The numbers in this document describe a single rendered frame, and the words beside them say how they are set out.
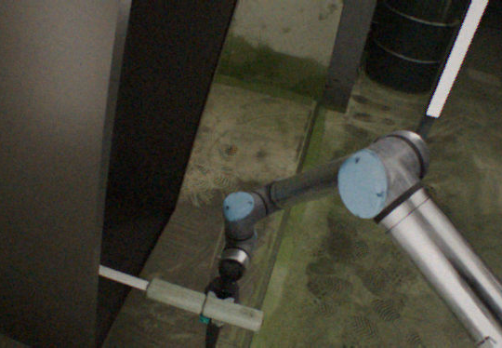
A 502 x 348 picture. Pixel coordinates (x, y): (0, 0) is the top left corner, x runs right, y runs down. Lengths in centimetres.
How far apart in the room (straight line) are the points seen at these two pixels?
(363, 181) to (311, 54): 205
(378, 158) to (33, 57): 57
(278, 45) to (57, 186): 232
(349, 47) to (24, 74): 237
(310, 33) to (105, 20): 236
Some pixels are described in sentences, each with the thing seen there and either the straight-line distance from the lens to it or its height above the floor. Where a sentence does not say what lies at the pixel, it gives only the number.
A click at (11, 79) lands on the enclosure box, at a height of 128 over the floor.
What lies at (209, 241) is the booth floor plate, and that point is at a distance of 191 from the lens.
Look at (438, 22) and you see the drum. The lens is 321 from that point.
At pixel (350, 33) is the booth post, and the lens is 270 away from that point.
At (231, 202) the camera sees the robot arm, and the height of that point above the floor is 62.
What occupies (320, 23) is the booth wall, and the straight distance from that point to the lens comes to 270.
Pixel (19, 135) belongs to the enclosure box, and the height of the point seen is 120.
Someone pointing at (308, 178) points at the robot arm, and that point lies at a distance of 115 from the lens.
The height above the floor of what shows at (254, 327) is 54.
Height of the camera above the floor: 152
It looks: 42 degrees down
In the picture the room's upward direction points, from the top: 9 degrees clockwise
